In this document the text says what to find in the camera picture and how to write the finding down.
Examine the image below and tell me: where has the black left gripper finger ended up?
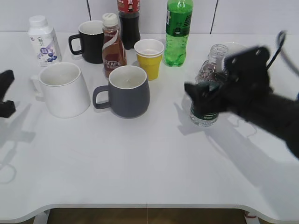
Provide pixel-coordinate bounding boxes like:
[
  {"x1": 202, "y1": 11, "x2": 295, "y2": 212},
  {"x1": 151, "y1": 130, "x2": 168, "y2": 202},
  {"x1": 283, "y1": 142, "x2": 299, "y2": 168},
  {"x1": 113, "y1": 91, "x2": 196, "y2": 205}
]
[
  {"x1": 0, "y1": 70, "x2": 14, "y2": 99},
  {"x1": 0, "y1": 100, "x2": 16, "y2": 118}
]

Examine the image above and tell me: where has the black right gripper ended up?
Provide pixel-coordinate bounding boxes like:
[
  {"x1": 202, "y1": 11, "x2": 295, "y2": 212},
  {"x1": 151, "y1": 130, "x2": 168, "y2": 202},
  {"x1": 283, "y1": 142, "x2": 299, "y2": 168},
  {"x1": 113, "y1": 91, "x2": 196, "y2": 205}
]
[{"x1": 184, "y1": 46, "x2": 274, "y2": 117}]

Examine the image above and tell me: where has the clear water bottle green label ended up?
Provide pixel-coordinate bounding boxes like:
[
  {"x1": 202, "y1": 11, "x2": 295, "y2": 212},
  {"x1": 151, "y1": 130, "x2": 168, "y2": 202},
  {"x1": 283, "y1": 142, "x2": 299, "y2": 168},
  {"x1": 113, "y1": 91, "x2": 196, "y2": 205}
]
[{"x1": 190, "y1": 44, "x2": 228, "y2": 127}]

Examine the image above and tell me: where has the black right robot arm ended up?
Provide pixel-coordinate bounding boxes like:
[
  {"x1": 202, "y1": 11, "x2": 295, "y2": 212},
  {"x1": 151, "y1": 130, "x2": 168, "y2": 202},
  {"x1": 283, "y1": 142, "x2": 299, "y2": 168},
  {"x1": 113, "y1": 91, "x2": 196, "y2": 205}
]
[{"x1": 184, "y1": 46, "x2": 299, "y2": 157}]

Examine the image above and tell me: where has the white ceramic mug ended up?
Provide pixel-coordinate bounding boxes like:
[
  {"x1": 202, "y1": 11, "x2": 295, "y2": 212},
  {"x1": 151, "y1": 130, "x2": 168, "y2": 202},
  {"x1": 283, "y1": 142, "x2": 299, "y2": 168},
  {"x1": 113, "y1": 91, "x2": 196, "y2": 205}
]
[{"x1": 30, "y1": 62, "x2": 91, "y2": 119}]

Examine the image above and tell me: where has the grey ceramic mug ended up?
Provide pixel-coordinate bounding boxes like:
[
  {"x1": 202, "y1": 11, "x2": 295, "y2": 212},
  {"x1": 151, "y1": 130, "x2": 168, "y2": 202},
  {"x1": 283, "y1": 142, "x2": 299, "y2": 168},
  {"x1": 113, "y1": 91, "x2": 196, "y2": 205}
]
[{"x1": 93, "y1": 65, "x2": 150, "y2": 119}]

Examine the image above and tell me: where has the black ceramic mug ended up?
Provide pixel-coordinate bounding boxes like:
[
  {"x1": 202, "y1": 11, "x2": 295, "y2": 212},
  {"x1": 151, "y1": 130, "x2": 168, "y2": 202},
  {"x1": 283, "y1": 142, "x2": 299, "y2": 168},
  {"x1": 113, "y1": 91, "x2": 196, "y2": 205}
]
[{"x1": 68, "y1": 20, "x2": 104, "y2": 64}]

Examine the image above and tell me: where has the red ceramic cup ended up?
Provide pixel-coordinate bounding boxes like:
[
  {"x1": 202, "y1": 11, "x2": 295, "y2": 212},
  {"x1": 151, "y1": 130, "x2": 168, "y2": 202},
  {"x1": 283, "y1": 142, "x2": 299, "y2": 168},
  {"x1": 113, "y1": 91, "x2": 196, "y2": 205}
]
[{"x1": 219, "y1": 42, "x2": 248, "y2": 56}]

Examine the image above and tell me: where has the white yogurt drink bottle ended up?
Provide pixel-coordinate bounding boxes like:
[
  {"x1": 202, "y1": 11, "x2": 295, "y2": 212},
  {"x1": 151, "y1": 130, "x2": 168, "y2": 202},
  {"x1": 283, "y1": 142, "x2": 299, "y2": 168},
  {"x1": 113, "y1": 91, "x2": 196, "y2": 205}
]
[{"x1": 28, "y1": 15, "x2": 62, "y2": 67}]

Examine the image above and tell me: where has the yellow paper cup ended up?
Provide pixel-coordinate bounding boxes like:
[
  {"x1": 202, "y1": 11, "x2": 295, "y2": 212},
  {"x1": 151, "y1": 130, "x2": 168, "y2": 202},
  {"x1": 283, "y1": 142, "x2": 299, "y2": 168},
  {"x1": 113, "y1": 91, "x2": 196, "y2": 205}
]
[{"x1": 134, "y1": 39, "x2": 164, "y2": 81}]

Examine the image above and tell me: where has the green soda bottle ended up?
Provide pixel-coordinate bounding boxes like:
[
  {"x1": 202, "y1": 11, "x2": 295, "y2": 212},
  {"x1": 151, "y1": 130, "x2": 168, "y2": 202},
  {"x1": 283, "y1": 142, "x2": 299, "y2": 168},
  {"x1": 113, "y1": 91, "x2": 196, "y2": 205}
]
[{"x1": 164, "y1": 0, "x2": 193, "y2": 67}]

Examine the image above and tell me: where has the brown Nescafe coffee bottle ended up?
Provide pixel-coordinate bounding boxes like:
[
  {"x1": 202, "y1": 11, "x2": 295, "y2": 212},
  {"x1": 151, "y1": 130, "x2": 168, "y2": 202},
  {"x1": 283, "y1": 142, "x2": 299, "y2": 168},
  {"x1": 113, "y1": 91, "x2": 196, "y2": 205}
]
[{"x1": 102, "y1": 13, "x2": 127, "y2": 78}]

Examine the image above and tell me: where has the dark cola bottle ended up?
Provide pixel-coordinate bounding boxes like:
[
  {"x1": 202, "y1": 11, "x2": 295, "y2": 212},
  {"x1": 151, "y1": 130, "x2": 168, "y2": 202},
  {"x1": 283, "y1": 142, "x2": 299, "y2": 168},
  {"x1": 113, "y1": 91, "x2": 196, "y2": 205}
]
[{"x1": 117, "y1": 0, "x2": 141, "y2": 50}]

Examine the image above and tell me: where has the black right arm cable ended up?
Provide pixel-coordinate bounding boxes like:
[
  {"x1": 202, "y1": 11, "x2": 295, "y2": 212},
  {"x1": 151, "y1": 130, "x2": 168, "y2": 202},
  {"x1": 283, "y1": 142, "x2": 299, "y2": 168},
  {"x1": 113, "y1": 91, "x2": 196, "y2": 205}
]
[{"x1": 266, "y1": 30, "x2": 299, "y2": 77}]

